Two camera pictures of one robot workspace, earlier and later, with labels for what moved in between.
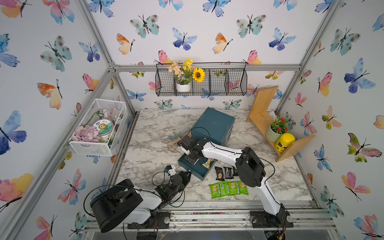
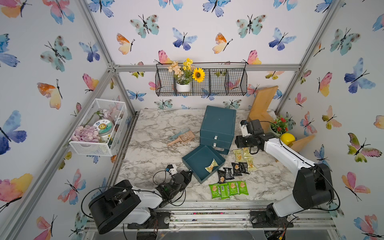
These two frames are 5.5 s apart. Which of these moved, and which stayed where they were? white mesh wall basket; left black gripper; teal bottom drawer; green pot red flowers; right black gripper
Moved: right black gripper; teal bottom drawer
Stayed: left black gripper; green pot red flowers; white mesh wall basket
